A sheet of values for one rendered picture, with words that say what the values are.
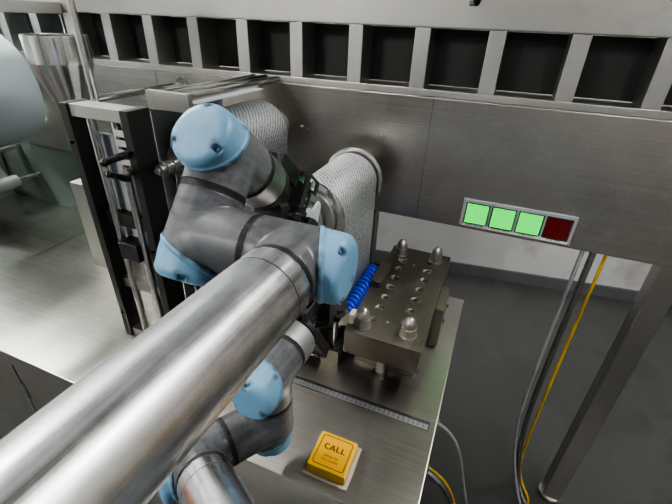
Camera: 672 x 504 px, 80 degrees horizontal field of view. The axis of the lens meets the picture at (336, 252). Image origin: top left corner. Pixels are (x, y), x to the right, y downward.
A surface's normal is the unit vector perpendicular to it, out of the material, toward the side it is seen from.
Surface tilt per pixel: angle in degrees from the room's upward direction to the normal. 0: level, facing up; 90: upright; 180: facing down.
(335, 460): 0
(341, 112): 90
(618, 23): 90
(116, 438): 43
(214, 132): 50
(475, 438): 0
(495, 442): 0
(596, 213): 90
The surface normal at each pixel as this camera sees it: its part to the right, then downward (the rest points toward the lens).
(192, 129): -0.26, -0.20
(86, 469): 0.67, -0.50
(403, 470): 0.04, -0.87
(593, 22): -0.38, 0.45
